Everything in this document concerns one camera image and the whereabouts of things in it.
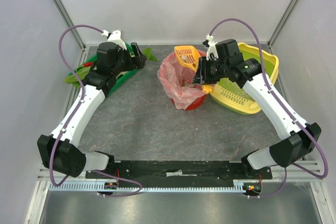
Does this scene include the red mesh waste basket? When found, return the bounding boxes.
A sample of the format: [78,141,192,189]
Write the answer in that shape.
[160,48,208,111]

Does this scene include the red chili pepper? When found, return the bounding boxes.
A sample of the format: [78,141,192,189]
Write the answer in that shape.
[83,62,93,67]

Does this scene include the cat litter granules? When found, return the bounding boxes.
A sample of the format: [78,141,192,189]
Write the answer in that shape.
[181,81,201,89]

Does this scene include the green plastic tray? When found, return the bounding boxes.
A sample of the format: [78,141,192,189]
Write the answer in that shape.
[75,42,139,96]

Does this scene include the slotted cable duct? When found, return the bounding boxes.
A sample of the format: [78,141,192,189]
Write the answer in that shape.
[48,180,261,193]

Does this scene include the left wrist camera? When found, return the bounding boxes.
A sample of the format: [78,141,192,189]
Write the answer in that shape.
[101,29,127,50]

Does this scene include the yellow green litter box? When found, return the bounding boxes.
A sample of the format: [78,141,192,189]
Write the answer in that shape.
[210,42,279,115]

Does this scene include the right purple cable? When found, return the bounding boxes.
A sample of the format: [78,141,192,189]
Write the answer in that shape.
[209,18,329,199]

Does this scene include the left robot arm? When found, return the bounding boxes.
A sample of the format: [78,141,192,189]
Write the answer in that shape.
[37,42,146,177]

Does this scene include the purple cable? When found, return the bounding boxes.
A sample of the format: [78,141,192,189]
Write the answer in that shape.
[48,24,143,198]
[209,18,329,199]

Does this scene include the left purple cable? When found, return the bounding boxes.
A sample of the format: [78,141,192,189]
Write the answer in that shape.
[48,24,143,198]

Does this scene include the white radish with leaves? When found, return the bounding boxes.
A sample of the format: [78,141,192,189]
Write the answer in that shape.
[142,47,158,62]

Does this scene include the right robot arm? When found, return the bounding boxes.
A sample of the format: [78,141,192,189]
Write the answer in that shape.
[193,36,321,170]

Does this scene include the green leafy vegetable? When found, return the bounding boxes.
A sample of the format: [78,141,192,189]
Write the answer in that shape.
[64,63,92,88]

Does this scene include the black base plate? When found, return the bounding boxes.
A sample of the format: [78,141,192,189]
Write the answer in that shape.
[85,159,274,184]

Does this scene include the orange litter scoop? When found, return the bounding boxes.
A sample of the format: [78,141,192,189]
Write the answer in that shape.
[174,45,213,95]

